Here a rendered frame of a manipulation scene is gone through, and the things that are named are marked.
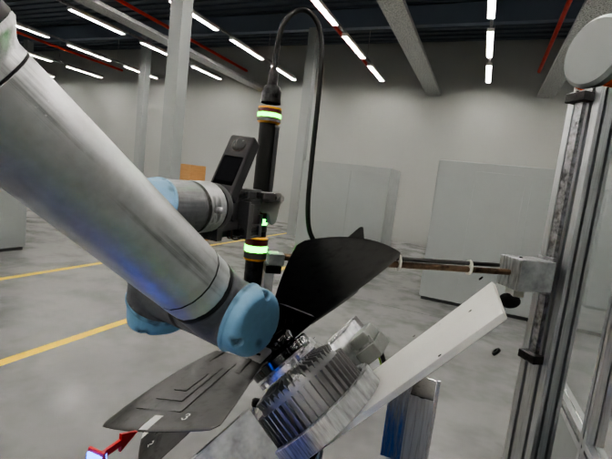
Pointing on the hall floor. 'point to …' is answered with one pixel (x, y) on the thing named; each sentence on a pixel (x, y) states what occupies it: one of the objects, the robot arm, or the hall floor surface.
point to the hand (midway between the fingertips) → (269, 193)
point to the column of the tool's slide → (563, 285)
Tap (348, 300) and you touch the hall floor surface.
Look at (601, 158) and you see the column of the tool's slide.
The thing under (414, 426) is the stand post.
